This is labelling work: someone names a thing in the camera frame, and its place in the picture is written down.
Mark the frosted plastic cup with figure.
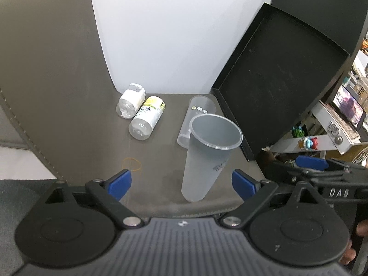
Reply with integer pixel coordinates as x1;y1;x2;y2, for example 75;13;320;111
181;114;243;202

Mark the black tray leaning upright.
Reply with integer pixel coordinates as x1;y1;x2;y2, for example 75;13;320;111
211;4;350;161

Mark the frosted plastic cup with pandas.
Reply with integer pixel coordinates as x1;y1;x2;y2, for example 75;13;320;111
177;95;216;149

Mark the person's right hand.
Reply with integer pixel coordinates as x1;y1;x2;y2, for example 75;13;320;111
339;220;368;265

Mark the orange rubber band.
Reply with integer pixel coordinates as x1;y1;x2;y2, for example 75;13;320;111
122;157;142;173

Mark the white shelf with toys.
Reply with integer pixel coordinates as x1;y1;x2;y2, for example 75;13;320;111
270;101;365;155

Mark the small display screen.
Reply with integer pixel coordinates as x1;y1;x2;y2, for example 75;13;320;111
332;85;366;131

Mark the yellow-label vitamin water bottle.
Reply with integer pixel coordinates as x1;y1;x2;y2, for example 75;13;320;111
129;96;165;141

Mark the white-label clear plastic bottle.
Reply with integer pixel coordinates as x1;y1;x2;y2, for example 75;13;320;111
116;83;146;119

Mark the white board backdrop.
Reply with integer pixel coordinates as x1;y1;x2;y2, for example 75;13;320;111
92;0;271;93

